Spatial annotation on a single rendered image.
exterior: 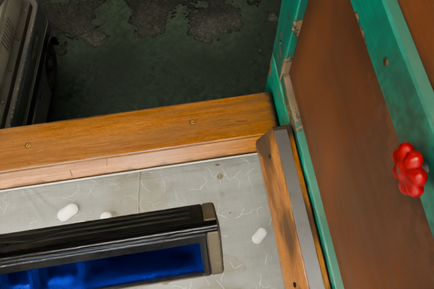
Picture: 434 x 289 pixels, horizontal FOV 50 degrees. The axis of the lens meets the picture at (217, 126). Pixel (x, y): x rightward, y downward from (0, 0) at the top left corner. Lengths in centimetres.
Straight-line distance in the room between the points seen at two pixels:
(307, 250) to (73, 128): 49
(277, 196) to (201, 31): 127
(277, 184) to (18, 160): 48
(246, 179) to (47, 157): 38
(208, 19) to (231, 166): 118
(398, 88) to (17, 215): 72
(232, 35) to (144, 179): 115
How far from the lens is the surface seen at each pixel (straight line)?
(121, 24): 203
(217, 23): 199
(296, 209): 76
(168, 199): 89
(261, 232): 85
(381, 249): 56
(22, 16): 167
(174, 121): 91
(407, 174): 39
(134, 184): 90
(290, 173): 78
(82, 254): 51
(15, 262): 52
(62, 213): 90
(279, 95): 88
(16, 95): 154
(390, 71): 43
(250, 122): 91
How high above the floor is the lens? 159
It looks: 65 degrees down
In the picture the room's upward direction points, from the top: straight up
